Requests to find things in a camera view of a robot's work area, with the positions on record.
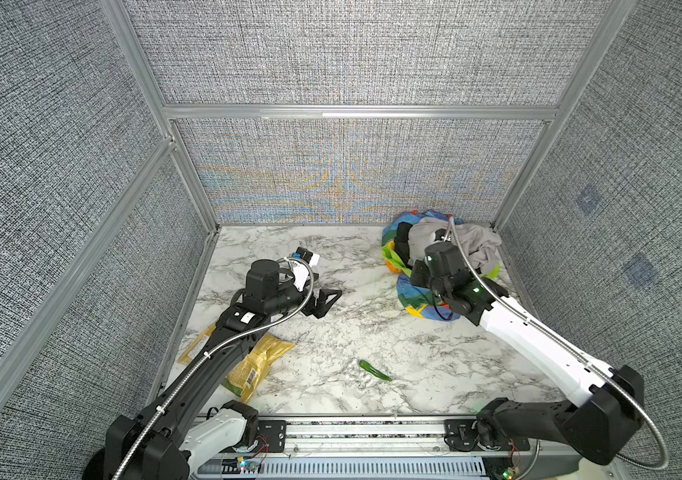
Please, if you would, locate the rainbow striped cloth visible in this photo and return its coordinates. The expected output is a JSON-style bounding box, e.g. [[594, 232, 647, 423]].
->
[[381, 210, 459, 322]]

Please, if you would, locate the aluminium enclosure frame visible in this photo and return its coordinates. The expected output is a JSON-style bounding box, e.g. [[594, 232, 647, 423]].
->
[[0, 0, 639, 451]]

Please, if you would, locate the grey cloth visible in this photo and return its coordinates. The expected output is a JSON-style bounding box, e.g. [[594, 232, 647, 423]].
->
[[408, 217, 502, 278]]

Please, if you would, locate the neon green cloth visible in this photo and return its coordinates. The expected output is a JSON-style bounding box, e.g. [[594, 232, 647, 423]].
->
[[381, 241, 502, 279]]

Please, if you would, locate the yellow snack bag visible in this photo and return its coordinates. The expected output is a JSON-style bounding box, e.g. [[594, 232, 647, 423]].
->
[[177, 323, 295, 403]]

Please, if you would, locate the green chili pepper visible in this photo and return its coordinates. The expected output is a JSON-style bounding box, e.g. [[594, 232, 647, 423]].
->
[[358, 360, 392, 382]]

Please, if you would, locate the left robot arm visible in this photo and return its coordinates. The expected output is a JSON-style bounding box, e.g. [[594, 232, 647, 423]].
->
[[82, 248, 341, 479]]

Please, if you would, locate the black round object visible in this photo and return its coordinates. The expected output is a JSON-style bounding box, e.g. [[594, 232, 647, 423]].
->
[[81, 448, 105, 480]]

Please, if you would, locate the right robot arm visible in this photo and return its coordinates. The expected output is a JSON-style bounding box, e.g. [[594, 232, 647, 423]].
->
[[411, 242, 645, 465]]

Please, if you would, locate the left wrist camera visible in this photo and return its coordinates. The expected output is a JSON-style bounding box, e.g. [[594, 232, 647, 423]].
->
[[291, 247, 320, 289]]

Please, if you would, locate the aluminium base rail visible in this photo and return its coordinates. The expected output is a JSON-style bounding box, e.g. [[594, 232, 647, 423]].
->
[[190, 413, 624, 480]]

